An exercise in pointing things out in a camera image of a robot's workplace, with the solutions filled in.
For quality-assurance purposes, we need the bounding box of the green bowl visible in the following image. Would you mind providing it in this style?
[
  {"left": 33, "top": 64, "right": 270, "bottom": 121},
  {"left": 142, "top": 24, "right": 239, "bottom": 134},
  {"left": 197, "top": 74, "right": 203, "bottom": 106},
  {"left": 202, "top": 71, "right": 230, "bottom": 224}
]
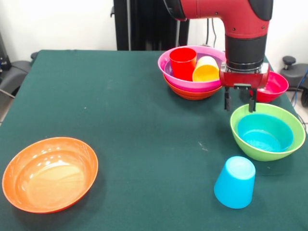
[{"left": 230, "top": 103, "right": 307, "bottom": 162}]

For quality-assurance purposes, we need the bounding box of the red cup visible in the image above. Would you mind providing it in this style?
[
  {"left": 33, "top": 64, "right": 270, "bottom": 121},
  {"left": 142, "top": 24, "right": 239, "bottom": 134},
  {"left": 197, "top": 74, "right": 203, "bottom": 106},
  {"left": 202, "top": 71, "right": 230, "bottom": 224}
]
[{"left": 169, "top": 47, "right": 198, "bottom": 82}]

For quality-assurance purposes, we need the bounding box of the yellow cup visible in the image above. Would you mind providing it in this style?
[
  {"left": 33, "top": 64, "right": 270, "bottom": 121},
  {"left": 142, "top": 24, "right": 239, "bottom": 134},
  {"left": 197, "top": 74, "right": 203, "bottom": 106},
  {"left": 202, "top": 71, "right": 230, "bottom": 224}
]
[{"left": 192, "top": 55, "right": 220, "bottom": 83}]

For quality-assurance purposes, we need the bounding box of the large pink bowl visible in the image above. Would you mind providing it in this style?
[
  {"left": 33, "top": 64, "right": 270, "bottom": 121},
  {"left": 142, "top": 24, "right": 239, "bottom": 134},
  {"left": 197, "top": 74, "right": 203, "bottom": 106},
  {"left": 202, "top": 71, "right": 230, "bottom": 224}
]
[{"left": 157, "top": 45, "right": 227, "bottom": 93}]

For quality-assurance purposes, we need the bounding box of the dark green tablecloth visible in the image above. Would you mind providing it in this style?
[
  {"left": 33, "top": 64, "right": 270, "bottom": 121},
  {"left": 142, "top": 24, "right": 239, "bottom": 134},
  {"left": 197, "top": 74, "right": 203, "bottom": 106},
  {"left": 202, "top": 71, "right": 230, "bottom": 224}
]
[{"left": 0, "top": 50, "right": 308, "bottom": 231}]

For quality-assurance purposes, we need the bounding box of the blue cable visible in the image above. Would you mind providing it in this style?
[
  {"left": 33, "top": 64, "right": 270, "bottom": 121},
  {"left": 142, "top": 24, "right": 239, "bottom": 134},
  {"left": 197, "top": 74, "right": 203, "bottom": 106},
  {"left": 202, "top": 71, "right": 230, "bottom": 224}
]
[{"left": 291, "top": 69, "right": 308, "bottom": 106}]

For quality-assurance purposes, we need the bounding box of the black wall cable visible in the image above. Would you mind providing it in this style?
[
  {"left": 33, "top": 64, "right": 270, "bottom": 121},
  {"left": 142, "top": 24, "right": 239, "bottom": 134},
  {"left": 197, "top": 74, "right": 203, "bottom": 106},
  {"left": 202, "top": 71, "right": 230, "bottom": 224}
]
[{"left": 202, "top": 18, "right": 218, "bottom": 48}]

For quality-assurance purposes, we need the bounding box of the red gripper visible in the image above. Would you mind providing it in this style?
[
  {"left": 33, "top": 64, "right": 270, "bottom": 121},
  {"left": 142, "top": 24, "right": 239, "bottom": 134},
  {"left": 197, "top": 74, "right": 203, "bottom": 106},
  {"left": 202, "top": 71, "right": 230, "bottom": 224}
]
[{"left": 218, "top": 62, "right": 271, "bottom": 113}]

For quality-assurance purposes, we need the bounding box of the light blue cup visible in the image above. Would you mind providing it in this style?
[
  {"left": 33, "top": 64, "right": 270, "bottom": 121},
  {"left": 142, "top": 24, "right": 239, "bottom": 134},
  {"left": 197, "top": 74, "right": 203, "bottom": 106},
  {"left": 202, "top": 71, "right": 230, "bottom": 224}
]
[{"left": 214, "top": 155, "right": 257, "bottom": 209}]

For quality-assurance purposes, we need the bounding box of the small crimson bowl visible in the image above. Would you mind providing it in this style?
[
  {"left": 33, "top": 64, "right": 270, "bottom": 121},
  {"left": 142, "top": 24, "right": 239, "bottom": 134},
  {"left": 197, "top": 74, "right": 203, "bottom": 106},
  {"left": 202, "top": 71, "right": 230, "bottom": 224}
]
[{"left": 249, "top": 71, "right": 289, "bottom": 103}]

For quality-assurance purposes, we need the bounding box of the orange bowl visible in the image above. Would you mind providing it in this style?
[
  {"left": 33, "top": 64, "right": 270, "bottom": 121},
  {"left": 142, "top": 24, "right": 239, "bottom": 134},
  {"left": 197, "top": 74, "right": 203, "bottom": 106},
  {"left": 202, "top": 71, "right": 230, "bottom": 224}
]
[
  {"left": 163, "top": 72, "right": 223, "bottom": 101},
  {"left": 1, "top": 137, "right": 99, "bottom": 214}
]

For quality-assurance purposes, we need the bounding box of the blue bowl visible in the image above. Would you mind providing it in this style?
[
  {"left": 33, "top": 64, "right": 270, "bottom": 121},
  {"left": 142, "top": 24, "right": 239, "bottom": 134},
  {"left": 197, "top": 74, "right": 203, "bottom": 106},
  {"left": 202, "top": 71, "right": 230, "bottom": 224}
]
[{"left": 237, "top": 113, "right": 295, "bottom": 153}]

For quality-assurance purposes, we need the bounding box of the black caster leg with knob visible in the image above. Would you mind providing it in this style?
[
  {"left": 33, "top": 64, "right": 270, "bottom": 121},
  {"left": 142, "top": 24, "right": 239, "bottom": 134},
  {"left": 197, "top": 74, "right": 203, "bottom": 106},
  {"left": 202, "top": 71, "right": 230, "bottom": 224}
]
[
  {"left": 280, "top": 55, "right": 308, "bottom": 108},
  {"left": 0, "top": 51, "right": 39, "bottom": 99}
]

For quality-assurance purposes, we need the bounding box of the purple bowl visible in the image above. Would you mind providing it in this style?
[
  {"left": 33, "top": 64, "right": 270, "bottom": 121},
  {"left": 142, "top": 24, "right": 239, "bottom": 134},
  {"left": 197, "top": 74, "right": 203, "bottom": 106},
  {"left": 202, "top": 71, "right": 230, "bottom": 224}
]
[{"left": 164, "top": 54, "right": 205, "bottom": 76}]

